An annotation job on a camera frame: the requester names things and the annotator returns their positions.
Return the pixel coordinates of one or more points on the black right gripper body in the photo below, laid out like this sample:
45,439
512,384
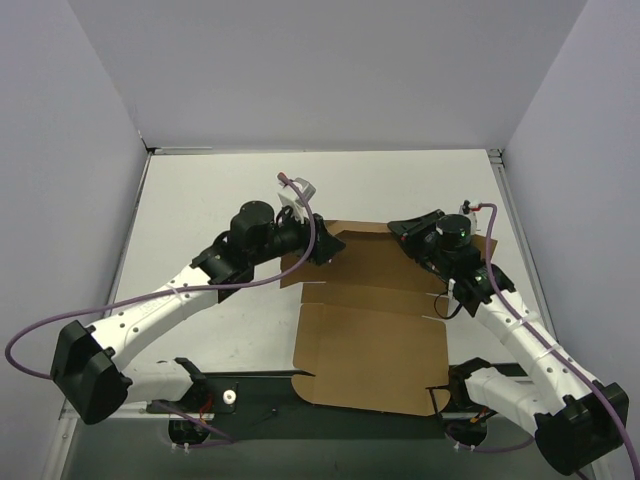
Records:
424,236

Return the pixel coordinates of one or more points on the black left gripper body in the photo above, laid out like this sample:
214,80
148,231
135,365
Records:
317,239

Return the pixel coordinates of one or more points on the brown cardboard box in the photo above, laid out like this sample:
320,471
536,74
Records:
369,334

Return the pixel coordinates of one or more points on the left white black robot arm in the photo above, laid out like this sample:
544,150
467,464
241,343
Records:
93,365

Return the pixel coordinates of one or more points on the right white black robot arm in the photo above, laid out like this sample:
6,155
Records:
573,418

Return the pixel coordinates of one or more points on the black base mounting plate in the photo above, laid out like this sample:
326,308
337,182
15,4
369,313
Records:
243,406

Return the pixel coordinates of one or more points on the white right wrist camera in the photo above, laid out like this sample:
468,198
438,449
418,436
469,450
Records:
469,209

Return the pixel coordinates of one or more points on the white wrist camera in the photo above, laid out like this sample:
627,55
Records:
296,193
469,209

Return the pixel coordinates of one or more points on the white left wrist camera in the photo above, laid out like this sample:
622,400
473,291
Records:
296,193

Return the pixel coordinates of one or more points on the aluminium frame rail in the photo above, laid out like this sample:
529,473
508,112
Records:
100,411

